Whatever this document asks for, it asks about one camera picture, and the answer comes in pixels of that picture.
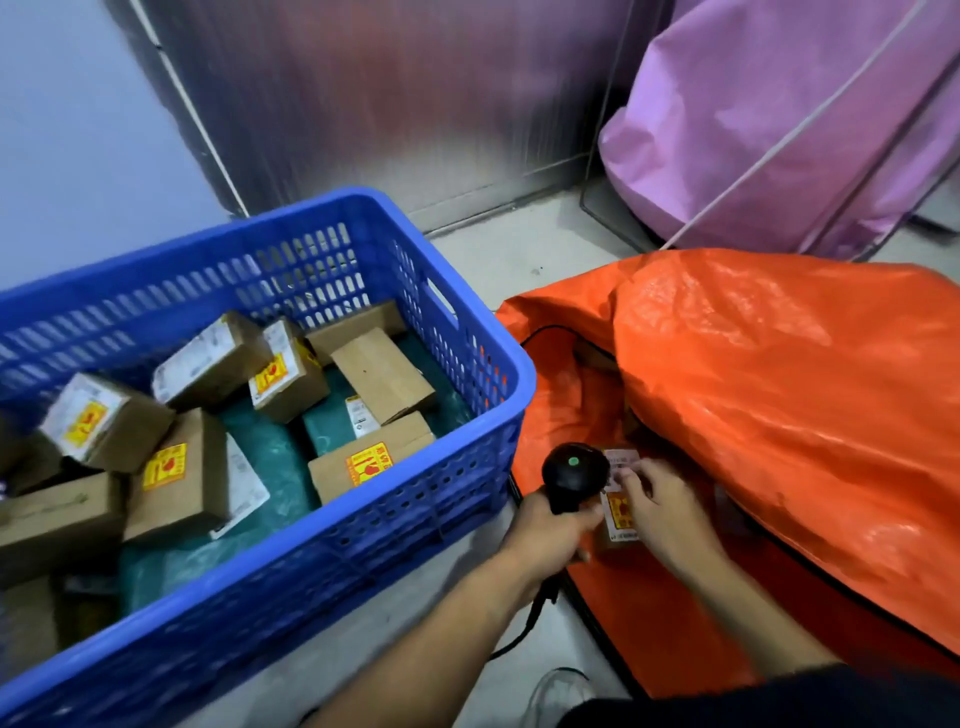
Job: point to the blue plastic crate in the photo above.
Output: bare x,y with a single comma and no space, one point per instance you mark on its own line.
420,517

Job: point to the small labelled cardboard parcel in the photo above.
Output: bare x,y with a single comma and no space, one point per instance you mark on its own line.
619,517

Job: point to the pile of cardboard boxes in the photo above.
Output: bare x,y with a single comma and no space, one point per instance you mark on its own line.
187,487

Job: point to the orange woven sack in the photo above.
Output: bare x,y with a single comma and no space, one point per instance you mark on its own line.
787,390

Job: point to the teal plastic mailer bag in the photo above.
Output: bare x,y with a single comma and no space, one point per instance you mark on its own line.
274,465

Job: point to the person's dark trousers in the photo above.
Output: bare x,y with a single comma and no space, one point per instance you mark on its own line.
787,701

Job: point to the person's left hand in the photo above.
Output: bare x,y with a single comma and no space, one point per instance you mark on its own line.
544,536

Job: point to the white frame rod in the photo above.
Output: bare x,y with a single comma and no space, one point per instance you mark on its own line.
792,127

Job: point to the white shoe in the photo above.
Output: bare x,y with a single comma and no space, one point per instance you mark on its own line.
555,697

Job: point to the person's left fingers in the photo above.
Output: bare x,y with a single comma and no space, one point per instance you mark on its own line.
583,534

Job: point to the person's right fingers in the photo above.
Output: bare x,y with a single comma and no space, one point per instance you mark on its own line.
637,480

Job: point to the person's right forearm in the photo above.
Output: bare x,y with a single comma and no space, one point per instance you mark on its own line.
757,611

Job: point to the purple woven sack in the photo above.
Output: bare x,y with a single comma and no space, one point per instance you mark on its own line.
720,112

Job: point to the black barcode scanner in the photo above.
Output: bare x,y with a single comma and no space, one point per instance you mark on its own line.
574,469

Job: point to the person's left forearm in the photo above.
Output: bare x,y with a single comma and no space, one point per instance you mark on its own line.
427,652

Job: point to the person's right hand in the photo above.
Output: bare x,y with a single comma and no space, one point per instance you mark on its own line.
671,517

